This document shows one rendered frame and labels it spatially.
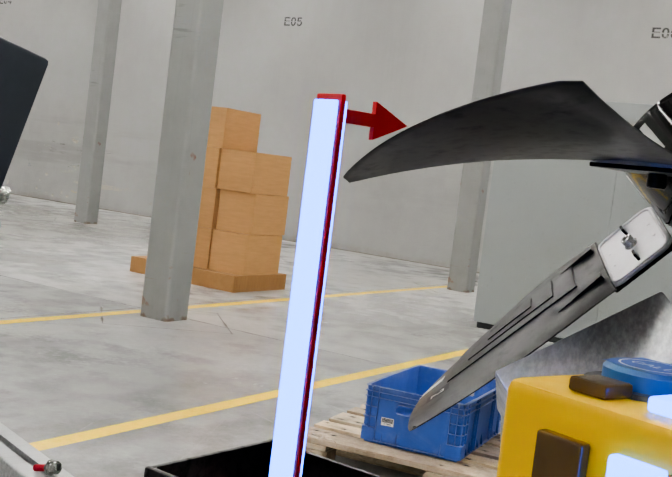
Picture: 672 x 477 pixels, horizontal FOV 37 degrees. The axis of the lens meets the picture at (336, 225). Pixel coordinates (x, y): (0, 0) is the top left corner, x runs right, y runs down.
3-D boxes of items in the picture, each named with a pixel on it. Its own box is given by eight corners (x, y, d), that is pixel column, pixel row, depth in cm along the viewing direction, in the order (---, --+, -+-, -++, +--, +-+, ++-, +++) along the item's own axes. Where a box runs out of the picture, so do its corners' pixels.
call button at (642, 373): (718, 413, 41) (724, 372, 41) (663, 419, 39) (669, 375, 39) (635, 389, 44) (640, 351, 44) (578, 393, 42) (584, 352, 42)
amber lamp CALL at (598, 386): (632, 399, 39) (635, 384, 39) (604, 401, 38) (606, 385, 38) (594, 388, 41) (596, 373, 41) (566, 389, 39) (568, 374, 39)
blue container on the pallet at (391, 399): (502, 434, 422) (509, 382, 420) (459, 465, 367) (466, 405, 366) (411, 413, 438) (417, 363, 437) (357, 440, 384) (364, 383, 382)
